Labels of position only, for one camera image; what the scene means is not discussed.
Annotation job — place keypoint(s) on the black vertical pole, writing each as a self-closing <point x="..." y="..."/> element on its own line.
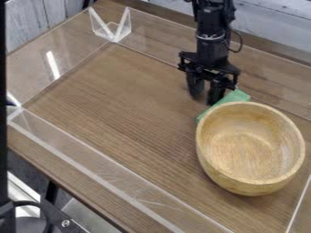
<point x="7" y="210"/>

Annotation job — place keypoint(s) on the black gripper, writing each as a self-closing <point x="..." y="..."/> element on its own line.
<point x="207" y="65"/>

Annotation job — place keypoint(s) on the green foam block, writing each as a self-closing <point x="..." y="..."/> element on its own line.
<point x="233" y="96"/>

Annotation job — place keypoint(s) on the brown wooden bowl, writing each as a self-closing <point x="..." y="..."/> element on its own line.
<point x="249" y="148"/>

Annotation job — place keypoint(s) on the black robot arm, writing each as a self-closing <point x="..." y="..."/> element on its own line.
<point x="213" y="16"/>

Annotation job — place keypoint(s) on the black table leg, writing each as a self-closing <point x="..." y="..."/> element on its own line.
<point x="52" y="192"/>

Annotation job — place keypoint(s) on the clear acrylic corner bracket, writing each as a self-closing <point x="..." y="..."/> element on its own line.
<point x="111" y="31"/>

